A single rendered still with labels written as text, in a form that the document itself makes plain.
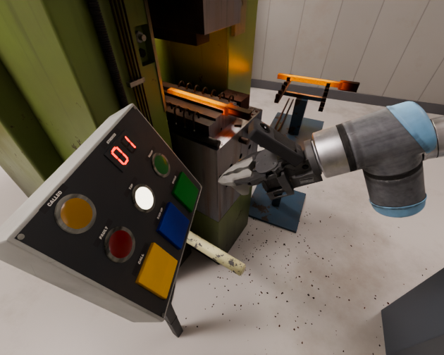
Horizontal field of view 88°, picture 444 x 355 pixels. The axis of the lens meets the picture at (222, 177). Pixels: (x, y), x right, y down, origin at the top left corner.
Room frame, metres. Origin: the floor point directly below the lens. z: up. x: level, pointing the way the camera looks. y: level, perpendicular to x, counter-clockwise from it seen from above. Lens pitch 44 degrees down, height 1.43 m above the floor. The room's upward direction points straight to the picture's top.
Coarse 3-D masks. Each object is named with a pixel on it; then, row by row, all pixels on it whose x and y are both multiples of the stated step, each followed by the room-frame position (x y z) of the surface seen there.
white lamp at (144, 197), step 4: (140, 188) 0.31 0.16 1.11; (144, 188) 0.31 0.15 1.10; (136, 192) 0.29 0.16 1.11; (140, 192) 0.30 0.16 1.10; (144, 192) 0.30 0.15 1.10; (148, 192) 0.31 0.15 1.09; (136, 196) 0.29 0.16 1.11; (140, 196) 0.29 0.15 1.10; (144, 196) 0.30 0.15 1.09; (148, 196) 0.30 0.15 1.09; (152, 196) 0.31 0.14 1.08; (136, 200) 0.28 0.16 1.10; (140, 200) 0.28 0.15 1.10; (144, 200) 0.29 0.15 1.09; (148, 200) 0.30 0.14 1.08; (152, 200) 0.30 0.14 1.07; (140, 204) 0.28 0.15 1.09; (144, 204) 0.28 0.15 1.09; (148, 204) 0.29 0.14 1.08; (144, 208) 0.28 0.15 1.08; (148, 208) 0.28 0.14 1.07
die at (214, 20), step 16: (160, 0) 0.82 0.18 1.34; (176, 0) 0.79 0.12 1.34; (192, 0) 0.76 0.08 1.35; (208, 0) 0.76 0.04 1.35; (224, 0) 0.82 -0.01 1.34; (240, 0) 0.90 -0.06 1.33; (160, 16) 0.83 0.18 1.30; (176, 16) 0.79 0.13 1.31; (192, 16) 0.76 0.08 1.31; (208, 16) 0.76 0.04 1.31; (224, 16) 0.82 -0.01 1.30; (192, 32) 0.76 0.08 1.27; (208, 32) 0.75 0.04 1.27
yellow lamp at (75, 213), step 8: (72, 200) 0.21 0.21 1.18; (80, 200) 0.22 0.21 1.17; (64, 208) 0.20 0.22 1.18; (72, 208) 0.20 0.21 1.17; (80, 208) 0.21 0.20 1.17; (88, 208) 0.22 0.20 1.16; (64, 216) 0.19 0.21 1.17; (72, 216) 0.19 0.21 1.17; (80, 216) 0.20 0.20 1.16; (88, 216) 0.21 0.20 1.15; (72, 224) 0.19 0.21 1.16; (80, 224) 0.19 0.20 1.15
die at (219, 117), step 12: (168, 84) 1.09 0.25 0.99; (168, 96) 0.96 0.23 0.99; (180, 96) 0.94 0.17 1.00; (204, 96) 0.96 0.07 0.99; (216, 96) 0.96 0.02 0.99; (168, 108) 0.87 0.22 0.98; (192, 108) 0.85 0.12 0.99; (204, 108) 0.85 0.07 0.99; (216, 108) 0.84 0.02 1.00; (180, 120) 0.81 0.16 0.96; (204, 120) 0.78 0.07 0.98; (216, 120) 0.78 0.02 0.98; (228, 120) 0.85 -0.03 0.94; (204, 132) 0.75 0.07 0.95; (216, 132) 0.78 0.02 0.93
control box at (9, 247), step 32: (128, 128) 0.40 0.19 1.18; (96, 160) 0.30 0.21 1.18; (64, 192) 0.22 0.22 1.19; (96, 192) 0.25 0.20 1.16; (128, 192) 0.28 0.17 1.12; (160, 192) 0.33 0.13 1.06; (32, 224) 0.16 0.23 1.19; (64, 224) 0.18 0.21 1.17; (96, 224) 0.20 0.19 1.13; (128, 224) 0.23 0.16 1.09; (0, 256) 0.14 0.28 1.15; (32, 256) 0.14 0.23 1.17; (64, 256) 0.15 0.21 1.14; (96, 256) 0.16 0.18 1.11; (128, 256) 0.18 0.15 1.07; (64, 288) 0.14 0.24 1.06; (96, 288) 0.13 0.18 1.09; (128, 288) 0.14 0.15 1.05; (160, 320) 0.12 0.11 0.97
